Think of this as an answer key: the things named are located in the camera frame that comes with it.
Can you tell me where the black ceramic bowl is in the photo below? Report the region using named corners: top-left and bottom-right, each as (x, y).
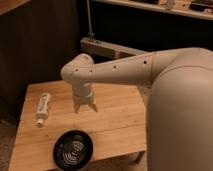
top-left (53, 130), bottom-right (93, 171)

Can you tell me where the metal pole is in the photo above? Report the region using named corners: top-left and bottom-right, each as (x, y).
top-left (86, 0), bottom-right (94, 42)

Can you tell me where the wooden table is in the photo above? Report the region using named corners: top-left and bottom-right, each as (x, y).
top-left (9, 81), bottom-right (146, 171)

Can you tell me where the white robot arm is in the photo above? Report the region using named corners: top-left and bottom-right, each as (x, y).
top-left (61, 47), bottom-right (213, 171)

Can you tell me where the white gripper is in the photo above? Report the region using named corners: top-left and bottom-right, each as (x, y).
top-left (72, 91), bottom-right (98, 114)

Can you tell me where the wooden shelf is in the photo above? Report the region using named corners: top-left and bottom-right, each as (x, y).
top-left (94, 0), bottom-right (213, 21)

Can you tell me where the white plastic bottle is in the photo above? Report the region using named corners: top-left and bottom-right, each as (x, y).
top-left (36, 92), bottom-right (52, 126)

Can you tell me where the wooden beam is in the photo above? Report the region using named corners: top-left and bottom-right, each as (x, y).
top-left (80, 37), bottom-right (145, 59)

